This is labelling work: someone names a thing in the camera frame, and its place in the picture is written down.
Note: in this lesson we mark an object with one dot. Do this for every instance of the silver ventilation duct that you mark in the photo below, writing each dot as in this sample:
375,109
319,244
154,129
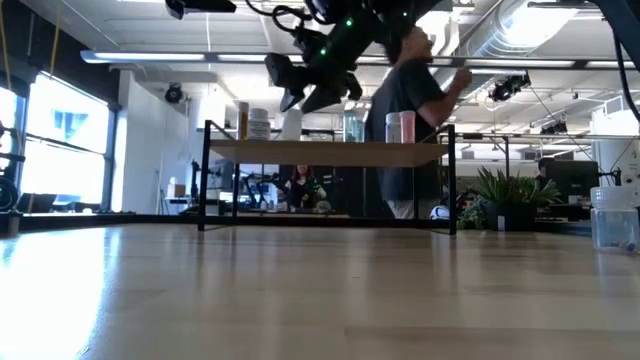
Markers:
500,30

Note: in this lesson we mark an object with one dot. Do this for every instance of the clear medicine bottle white cap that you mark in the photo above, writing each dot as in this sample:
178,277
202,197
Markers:
614,225

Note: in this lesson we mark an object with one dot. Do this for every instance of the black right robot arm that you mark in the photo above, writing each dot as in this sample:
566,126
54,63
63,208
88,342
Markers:
360,25

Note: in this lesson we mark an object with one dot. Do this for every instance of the pink translucent medicine bottle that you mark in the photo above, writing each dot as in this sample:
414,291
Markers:
408,127

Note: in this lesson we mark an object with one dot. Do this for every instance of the black equipment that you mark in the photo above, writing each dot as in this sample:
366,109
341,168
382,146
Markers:
6,195

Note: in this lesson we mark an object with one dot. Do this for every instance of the pale whitish medicine bottle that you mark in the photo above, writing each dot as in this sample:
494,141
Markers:
392,129

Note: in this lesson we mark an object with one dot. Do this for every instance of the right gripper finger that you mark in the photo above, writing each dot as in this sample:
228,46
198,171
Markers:
322,97
292,97

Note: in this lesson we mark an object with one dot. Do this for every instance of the black computer monitor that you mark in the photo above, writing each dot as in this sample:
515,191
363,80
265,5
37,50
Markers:
572,177

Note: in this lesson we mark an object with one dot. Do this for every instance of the black aluminium rig frame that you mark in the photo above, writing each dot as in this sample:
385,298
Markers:
150,220

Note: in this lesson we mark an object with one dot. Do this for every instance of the black track light cluster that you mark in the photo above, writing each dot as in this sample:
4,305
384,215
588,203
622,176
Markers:
507,89
552,128

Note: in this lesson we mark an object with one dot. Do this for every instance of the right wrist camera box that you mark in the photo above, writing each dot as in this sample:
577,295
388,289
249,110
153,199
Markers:
282,71

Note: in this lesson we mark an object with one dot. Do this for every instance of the small potted plant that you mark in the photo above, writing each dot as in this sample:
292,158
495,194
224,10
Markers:
323,206

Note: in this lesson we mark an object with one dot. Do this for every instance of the potted green plant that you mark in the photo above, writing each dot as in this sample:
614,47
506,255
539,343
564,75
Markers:
505,192

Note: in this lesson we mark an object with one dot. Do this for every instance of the wooden shelf black legs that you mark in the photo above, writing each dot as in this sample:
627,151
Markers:
325,152

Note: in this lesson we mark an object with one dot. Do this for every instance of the person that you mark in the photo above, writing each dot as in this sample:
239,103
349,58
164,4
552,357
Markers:
405,90
300,190
544,167

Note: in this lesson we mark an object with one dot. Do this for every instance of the black ceiling spotlight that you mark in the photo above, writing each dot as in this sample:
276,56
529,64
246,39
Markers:
173,94

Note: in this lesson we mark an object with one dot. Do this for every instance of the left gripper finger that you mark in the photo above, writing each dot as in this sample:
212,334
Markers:
210,5

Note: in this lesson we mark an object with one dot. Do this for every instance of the large glass window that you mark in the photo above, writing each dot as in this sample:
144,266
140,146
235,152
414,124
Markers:
65,150

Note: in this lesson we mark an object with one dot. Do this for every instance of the white labelled medicine bottle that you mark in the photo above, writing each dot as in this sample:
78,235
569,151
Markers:
260,127

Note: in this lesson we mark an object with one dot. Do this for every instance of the long ceiling light bar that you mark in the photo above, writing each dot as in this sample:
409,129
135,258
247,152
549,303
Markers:
150,56

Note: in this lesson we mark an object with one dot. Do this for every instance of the black cabinet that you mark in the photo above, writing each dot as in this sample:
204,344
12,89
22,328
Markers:
350,192

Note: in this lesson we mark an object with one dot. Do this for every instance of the slim yellow medicine tube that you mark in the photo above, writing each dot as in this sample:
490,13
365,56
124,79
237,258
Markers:
243,122

